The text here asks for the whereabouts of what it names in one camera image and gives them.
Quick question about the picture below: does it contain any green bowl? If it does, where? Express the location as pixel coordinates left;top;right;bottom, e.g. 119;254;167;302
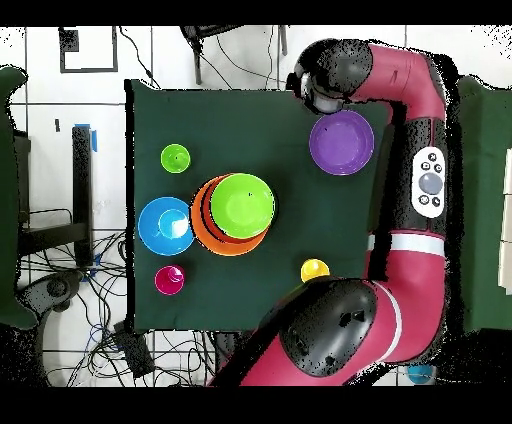
209;172;277;240

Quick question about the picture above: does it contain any orange-red shallow bowl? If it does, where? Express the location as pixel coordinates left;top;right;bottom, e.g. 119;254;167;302
200;175;261;245

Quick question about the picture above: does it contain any large yellow-orange bowl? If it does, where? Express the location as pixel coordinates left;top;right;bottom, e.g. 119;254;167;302
189;174;269;257

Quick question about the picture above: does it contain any purple bowl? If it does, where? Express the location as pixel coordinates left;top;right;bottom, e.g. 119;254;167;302
308;109;376;177

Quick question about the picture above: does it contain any yellow cup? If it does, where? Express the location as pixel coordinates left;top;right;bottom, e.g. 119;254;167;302
300;258;331;284

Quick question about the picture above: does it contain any dark green tablecloth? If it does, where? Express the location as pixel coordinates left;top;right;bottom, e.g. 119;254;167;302
124;78;395;335

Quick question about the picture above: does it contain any green cup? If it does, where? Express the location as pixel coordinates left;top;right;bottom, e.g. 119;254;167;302
160;143;192;175

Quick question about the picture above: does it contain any light blue bowl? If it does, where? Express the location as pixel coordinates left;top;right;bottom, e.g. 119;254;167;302
137;196;196;257

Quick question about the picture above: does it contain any red cup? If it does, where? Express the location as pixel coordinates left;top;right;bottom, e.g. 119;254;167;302
154;264;186;296

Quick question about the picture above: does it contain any blue cup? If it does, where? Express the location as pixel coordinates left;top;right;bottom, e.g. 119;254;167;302
406;363;436;385

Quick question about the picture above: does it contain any green cloth side table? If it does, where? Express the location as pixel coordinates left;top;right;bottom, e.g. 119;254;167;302
0;65;39;331
457;75;512;331

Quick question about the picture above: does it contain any tangle of cables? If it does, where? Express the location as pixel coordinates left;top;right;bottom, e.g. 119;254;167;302
19;229;217;388

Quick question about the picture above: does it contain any black table frame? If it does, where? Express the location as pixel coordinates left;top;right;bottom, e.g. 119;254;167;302
17;125;95;267

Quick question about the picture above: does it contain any black floor cable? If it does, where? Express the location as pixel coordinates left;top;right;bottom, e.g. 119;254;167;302
118;26;161;90

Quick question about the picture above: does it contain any black floor frame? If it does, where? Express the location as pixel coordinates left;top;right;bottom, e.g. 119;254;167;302
58;26;119;74

